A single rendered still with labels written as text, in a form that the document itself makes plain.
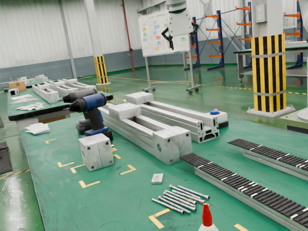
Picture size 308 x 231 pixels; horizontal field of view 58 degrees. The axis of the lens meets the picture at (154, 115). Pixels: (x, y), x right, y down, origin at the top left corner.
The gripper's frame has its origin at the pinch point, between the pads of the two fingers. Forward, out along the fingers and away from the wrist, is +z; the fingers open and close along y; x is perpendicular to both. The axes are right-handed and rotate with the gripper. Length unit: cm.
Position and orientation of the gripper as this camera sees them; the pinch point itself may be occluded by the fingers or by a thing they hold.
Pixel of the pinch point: (182, 45)
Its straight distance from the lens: 130.5
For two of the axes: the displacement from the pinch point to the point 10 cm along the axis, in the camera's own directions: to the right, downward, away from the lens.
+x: -1.3, -4.9, 8.6
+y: 9.7, -2.3, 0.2
